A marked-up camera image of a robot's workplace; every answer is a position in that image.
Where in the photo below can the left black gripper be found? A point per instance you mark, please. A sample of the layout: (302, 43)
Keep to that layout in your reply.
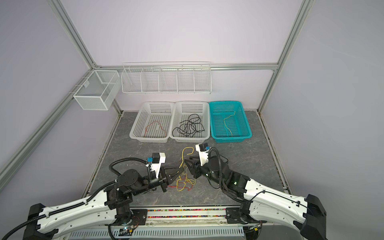
(167, 175)

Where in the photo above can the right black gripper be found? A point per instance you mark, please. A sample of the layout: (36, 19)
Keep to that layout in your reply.
(197, 169)

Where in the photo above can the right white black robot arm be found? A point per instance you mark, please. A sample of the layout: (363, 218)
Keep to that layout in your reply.
(258, 202)

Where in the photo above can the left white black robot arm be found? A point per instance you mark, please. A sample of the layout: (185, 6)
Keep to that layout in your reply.
(108, 205)

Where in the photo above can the middle white plastic basket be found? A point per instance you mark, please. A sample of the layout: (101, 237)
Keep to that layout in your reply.
(190, 122)

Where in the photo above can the white plastic basket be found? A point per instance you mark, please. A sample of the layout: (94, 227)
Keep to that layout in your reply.
(190, 122)
(153, 122)

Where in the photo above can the left white plastic basket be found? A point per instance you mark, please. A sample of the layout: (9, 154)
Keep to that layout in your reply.
(153, 122)

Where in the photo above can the teal plastic basket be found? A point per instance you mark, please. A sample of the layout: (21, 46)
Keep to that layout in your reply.
(229, 123)

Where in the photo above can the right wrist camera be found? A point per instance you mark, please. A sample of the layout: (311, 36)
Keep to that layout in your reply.
(203, 150)

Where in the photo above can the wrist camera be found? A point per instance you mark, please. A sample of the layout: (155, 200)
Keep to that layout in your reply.
(203, 150)
(155, 162)

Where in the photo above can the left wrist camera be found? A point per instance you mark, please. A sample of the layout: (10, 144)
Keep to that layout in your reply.
(155, 162)

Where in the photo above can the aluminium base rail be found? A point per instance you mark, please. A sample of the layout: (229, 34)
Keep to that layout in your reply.
(186, 214)

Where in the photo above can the white vented cable duct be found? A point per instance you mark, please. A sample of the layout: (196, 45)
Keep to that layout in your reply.
(159, 233)

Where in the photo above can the white wire wall shelf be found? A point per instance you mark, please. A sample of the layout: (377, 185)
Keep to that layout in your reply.
(166, 77)

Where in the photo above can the white mesh wall box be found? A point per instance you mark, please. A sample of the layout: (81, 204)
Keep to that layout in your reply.
(98, 90)

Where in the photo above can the aluminium frame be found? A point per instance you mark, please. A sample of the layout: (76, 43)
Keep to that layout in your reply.
(9, 170)

